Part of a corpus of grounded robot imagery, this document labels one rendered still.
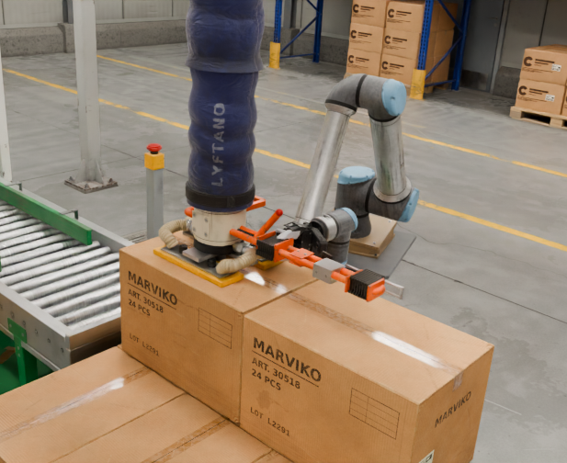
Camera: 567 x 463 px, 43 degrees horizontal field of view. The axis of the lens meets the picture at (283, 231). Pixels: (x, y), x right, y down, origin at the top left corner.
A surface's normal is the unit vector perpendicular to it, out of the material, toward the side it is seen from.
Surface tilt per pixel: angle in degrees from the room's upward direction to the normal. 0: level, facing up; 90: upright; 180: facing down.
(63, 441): 0
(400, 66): 88
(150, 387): 0
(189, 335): 90
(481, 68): 90
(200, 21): 75
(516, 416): 0
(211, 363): 90
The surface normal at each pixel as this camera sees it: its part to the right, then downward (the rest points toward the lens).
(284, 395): -0.67, 0.25
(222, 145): 0.14, 0.04
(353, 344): 0.06, -0.92
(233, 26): 0.40, 0.15
